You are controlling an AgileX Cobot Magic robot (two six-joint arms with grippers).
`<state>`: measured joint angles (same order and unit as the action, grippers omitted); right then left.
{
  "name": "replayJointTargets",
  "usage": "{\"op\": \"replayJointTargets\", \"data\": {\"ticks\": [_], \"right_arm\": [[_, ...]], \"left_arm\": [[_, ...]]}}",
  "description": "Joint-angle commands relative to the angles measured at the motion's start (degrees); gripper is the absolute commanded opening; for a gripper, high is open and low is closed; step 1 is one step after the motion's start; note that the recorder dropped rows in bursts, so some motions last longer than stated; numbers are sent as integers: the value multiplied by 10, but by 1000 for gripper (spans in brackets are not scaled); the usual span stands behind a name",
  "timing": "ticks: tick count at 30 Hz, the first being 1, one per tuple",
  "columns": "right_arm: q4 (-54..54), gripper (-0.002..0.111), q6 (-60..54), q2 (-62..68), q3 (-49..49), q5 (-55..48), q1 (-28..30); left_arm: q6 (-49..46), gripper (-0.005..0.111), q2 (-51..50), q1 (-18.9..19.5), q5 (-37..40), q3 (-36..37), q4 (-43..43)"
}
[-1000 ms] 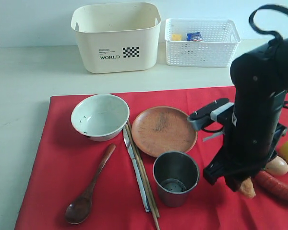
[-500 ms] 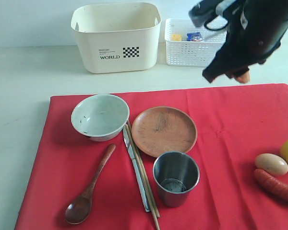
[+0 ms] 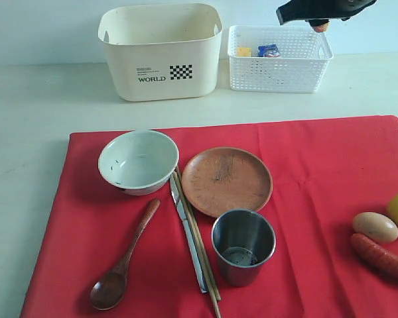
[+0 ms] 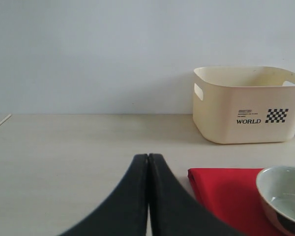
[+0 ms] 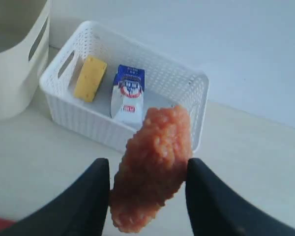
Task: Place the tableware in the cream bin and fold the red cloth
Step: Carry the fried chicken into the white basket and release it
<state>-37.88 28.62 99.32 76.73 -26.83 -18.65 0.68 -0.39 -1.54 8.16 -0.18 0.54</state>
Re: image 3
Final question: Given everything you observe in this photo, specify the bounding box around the white perforated plastic basket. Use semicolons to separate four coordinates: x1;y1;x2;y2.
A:
228;25;334;93

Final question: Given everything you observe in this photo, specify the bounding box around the cream plastic bin WORLD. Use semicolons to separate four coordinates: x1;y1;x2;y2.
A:
98;3;223;101

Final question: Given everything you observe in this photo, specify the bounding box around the stainless steel cup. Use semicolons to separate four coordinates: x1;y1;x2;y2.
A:
211;209;277;287

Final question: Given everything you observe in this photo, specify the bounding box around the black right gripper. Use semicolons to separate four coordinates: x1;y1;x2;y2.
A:
276;0;376;27

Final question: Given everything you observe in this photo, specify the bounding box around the silver table knife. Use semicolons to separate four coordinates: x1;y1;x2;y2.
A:
169;172;208;293

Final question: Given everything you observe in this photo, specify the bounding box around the wooden chopstick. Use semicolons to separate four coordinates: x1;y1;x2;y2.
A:
174;170;222;318
181;188;222;301

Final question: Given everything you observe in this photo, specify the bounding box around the brown egg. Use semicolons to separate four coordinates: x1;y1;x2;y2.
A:
352;212;398;243

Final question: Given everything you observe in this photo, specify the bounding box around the fried chicken nugget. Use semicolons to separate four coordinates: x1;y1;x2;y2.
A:
313;23;329;33

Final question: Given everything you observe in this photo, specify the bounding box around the dark wooden spoon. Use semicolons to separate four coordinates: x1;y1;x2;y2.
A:
90;198;161;311

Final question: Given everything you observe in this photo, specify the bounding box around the wooden chopstick right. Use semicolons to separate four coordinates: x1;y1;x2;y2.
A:
181;188;222;301

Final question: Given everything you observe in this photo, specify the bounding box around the blue white milk carton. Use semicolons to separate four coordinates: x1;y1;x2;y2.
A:
257;44;281;58

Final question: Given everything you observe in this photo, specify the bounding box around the brown wooden plate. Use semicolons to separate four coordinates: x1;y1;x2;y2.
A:
182;147;273;218

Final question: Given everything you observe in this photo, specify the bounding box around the red table cloth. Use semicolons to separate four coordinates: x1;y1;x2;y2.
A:
21;116;398;317

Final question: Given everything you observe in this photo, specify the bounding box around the wooden chopstick left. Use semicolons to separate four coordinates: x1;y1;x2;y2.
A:
174;170;222;318

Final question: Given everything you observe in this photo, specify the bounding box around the yellow cheese wedge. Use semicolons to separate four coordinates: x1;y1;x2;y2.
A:
236;47;252;57

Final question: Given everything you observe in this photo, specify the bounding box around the pale green ceramic bowl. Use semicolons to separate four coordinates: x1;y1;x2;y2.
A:
98;130;179;196

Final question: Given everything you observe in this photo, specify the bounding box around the red sausage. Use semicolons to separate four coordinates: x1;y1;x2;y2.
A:
350;233;398;279

